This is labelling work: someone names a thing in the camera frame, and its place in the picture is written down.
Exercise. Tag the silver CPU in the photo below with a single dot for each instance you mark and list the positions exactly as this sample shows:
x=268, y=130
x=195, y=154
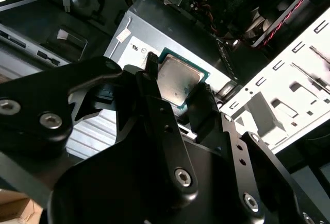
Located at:
x=178, y=79

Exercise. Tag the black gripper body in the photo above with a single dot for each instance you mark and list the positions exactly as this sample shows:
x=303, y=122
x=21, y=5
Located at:
x=116, y=188

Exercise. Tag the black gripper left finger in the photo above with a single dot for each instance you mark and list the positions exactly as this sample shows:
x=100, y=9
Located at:
x=165, y=136

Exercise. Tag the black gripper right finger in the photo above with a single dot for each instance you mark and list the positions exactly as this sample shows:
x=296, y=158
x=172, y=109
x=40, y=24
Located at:
x=232, y=152

